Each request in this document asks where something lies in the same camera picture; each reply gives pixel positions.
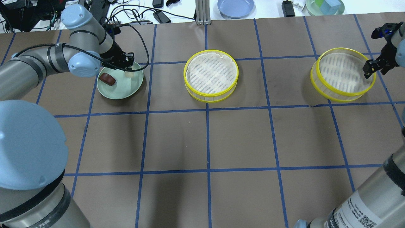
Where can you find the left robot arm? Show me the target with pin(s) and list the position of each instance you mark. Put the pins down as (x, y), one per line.
(34, 153)

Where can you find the yellow bamboo steamer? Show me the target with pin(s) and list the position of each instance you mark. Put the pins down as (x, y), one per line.
(338, 75)
(211, 76)

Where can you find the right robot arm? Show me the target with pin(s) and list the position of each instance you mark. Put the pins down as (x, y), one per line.
(379, 202)

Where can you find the aluminium frame post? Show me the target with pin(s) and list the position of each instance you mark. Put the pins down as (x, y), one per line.
(203, 16)

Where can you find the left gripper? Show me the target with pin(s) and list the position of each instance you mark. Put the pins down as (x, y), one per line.
(115, 52)

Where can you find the white bun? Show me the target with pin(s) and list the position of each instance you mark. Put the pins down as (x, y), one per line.
(128, 74)

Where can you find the green bowl with sponges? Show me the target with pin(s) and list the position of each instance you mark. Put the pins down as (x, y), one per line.
(325, 7)

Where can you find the blue plate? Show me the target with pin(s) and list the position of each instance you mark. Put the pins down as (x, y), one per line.
(235, 9)

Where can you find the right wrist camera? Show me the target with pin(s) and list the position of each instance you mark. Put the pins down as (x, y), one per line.
(388, 31)

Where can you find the green plate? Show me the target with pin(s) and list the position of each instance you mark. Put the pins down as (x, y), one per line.
(124, 87)

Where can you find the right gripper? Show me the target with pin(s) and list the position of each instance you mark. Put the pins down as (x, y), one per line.
(386, 54)

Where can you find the black power adapter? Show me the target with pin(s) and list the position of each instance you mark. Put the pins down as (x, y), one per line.
(288, 8)

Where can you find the brown bun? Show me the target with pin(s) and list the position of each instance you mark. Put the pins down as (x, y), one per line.
(107, 79)

